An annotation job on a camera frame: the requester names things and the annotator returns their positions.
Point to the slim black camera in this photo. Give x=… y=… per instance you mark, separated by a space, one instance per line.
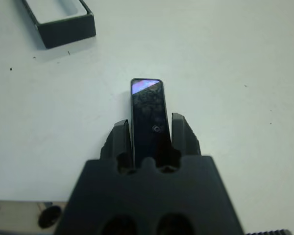
x=149 y=117

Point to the black box with white insert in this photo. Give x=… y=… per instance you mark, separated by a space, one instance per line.
x=68 y=29

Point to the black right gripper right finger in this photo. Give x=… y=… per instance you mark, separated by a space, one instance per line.
x=183 y=139

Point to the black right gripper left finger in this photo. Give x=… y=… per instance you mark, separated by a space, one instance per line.
x=121 y=144

